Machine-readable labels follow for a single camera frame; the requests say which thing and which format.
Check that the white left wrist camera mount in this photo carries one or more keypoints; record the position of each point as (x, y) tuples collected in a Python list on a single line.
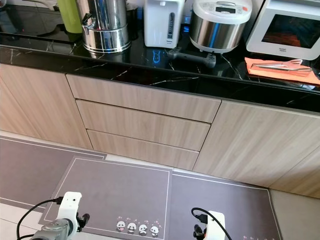
[(70, 205)]

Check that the white microwave oven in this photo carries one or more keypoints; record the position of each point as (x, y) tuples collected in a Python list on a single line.
[(287, 32)]

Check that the plain grey floor mat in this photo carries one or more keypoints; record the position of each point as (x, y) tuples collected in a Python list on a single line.
[(25, 167), (220, 192)]

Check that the stainless steel water urn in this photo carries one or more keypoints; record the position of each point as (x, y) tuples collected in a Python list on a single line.
[(105, 27)]

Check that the light wood cabinet door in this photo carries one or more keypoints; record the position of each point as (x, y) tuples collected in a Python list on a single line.
[(255, 142), (37, 102), (302, 181)]

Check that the metal tongs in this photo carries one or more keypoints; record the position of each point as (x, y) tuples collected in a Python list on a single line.
[(282, 66)]

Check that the orange cloth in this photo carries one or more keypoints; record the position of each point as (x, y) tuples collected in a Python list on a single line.
[(270, 74)]

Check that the grey floor mat with pandas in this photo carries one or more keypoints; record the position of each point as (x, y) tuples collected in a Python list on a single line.
[(110, 192)]

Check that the white and steel rice cooker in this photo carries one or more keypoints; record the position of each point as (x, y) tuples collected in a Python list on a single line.
[(220, 29)]

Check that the white electric thermo pot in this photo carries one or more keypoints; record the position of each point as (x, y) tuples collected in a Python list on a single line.
[(162, 24)]

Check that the light wood drawer front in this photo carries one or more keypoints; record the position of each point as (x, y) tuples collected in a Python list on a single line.
[(140, 125), (142, 97), (140, 149)]

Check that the green bottle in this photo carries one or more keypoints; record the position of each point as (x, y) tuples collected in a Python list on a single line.
[(69, 16)]

